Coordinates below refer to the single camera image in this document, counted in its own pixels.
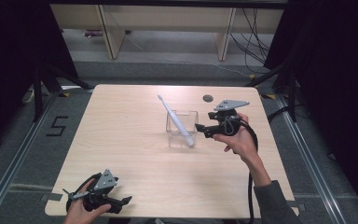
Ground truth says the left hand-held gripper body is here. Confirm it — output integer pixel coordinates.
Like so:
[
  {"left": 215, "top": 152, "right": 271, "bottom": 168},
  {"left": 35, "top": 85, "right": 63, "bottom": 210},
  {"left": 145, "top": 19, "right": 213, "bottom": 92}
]
[{"left": 62, "top": 168, "right": 123, "bottom": 213}]

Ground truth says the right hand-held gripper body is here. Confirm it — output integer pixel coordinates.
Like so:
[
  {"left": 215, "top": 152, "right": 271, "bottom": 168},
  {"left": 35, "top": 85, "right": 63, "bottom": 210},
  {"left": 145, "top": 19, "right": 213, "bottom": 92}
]
[{"left": 213, "top": 99, "right": 251, "bottom": 137}]

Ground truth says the clear plastic container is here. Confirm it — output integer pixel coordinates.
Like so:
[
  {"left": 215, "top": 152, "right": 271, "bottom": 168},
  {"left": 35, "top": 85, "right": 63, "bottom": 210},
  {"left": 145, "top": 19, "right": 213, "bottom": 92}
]
[{"left": 165, "top": 109, "right": 200, "bottom": 149}]

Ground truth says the white electric toothbrush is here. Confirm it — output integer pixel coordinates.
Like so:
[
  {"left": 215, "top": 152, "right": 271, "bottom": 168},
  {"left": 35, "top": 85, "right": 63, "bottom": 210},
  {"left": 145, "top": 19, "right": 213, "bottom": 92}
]
[{"left": 157, "top": 94, "right": 196, "bottom": 147}]

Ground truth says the person's right hand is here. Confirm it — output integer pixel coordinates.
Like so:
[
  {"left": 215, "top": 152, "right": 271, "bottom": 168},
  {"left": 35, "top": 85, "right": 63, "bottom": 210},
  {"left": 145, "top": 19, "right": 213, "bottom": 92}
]
[{"left": 212, "top": 113, "right": 259, "bottom": 163}]

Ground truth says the person's left hand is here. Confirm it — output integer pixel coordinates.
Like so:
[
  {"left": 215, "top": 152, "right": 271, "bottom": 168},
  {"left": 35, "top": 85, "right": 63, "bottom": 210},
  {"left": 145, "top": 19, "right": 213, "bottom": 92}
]
[{"left": 62, "top": 179, "right": 112, "bottom": 224}]

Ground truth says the black metal stand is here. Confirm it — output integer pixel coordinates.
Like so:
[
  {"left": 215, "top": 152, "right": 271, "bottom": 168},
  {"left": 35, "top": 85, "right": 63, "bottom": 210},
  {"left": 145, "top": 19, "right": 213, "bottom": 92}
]
[
  {"left": 32, "top": 61, "right": 95, "bottom": 123},
  {"left": 244, "top": 61, "right": 300, "bottom": 123}
]

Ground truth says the light wooden shelf unit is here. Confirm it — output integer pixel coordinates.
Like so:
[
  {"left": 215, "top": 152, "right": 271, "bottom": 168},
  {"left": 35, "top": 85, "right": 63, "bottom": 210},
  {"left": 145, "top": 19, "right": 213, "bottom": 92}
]
[{"left": 49, "top": 3, "right": 289, "bottom": 62}]

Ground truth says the black curtain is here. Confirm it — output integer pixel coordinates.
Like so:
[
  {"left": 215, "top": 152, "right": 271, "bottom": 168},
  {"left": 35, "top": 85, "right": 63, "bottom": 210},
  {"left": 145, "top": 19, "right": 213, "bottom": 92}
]
[
  {"left": 0, "top": 0, "right": 79, "bottom": 157},
  {"left": 263, "top": 0, "right": 358, "bottom": 216}
]

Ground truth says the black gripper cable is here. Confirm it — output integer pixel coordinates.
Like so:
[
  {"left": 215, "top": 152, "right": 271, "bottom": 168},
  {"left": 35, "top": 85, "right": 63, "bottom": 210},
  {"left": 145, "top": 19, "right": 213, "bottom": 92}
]
[
  {"left": 238, "top": 119, "right": 259, "bottom": 224},
  {"left": 65, "top": 172, "right": 103, "bottom": 213}
]

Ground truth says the bundle of black cables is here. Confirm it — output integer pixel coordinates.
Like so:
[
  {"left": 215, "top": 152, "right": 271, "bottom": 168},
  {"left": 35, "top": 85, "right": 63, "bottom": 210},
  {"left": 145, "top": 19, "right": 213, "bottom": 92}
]
[{"left": 229, "top": 7, "right": 272, "bottom": 75}]

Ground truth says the metal floor rail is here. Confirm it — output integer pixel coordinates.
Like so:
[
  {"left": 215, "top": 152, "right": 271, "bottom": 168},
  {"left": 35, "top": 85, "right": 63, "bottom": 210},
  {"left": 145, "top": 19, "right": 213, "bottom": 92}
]
[
  {"left": 275, "top": 92, "right": 350, "bottom": 224},
  {"left": 0, "top": 91, "right": 59, "bottom": 224}
]

